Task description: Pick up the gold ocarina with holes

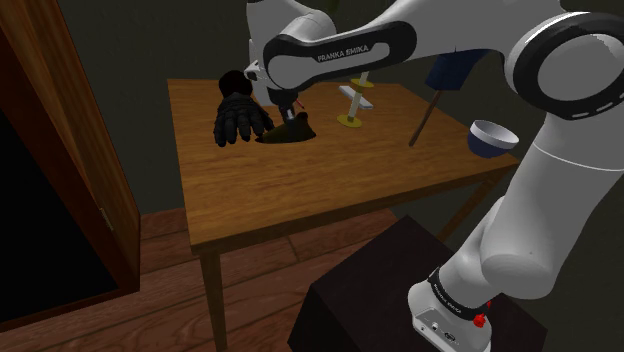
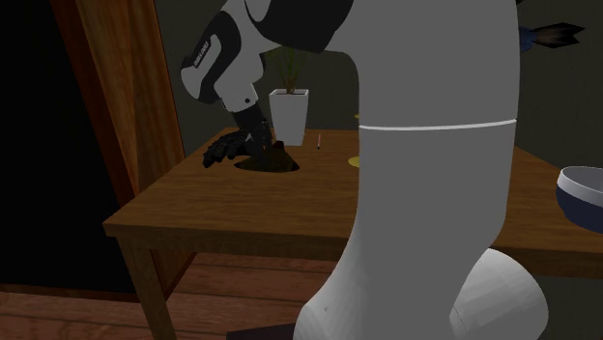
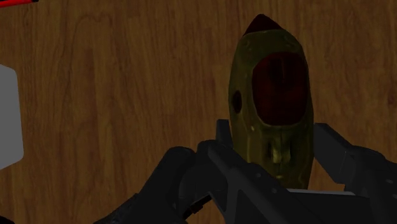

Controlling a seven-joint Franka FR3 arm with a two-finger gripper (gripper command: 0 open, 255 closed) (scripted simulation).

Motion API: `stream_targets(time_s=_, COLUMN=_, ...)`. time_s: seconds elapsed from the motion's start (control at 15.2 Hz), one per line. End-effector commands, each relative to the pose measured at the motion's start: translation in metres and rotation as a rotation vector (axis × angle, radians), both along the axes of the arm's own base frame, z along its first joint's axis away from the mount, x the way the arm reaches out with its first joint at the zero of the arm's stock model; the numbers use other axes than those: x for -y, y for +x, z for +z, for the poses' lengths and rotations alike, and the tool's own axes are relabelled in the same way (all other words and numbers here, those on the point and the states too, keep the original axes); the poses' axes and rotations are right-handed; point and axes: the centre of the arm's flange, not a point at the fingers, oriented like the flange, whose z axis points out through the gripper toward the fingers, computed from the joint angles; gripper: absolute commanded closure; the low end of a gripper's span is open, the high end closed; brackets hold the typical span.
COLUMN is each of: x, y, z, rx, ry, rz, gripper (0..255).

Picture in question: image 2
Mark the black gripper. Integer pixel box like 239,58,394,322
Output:
201,102,274,169

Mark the wooden table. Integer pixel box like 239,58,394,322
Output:
102,127,603,340

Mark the dark brown round object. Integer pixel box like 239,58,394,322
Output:
234,140,302,174

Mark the white planter with green plant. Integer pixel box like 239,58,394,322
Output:
266,45,310,148

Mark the blue and brown feathery object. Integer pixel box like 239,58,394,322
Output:
518,21,587,53

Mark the dark blue bowl white inside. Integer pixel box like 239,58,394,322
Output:
555,165,603,235

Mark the wooden door frame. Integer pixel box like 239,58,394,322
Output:
48,0,197,302

